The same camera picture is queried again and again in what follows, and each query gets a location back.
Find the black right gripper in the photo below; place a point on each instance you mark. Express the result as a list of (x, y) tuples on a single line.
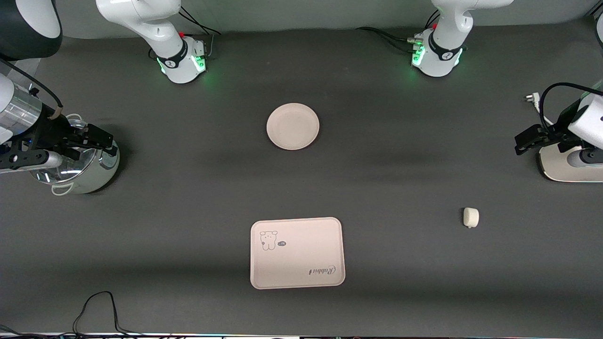
[(51, 131)]

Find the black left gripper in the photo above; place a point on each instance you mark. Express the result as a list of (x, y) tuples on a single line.
[(557, 128)]

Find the round cream plate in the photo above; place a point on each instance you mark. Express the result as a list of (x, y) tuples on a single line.
[(293, 126)]

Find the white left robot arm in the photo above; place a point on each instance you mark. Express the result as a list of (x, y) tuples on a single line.
[(447, 28)]

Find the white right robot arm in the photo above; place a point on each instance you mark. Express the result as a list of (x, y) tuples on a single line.
[(141, 19)]

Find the cream rectangular rabbit tray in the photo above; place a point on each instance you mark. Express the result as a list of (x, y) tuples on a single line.
[(301, 254)]

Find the cream toaster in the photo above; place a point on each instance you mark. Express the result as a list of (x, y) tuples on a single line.
[(556, 167)]

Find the stainless steel pot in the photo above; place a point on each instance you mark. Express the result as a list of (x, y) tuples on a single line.
[(89, 181)]

